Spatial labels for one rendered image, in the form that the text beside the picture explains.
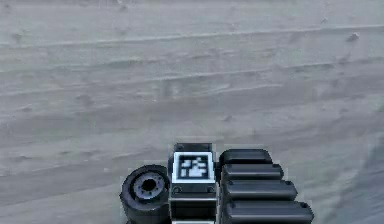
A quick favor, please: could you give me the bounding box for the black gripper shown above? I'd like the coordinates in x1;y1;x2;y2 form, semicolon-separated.
119;164;172;224

